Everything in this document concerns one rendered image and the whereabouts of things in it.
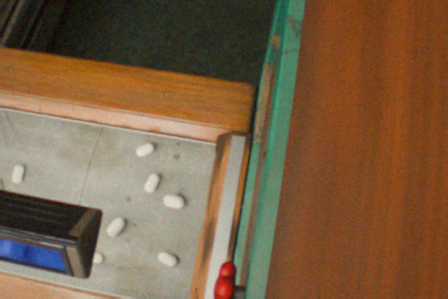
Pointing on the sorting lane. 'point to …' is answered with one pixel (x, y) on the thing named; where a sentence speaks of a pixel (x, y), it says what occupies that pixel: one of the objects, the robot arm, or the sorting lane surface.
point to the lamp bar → (48, 234)
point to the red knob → (225, 287)
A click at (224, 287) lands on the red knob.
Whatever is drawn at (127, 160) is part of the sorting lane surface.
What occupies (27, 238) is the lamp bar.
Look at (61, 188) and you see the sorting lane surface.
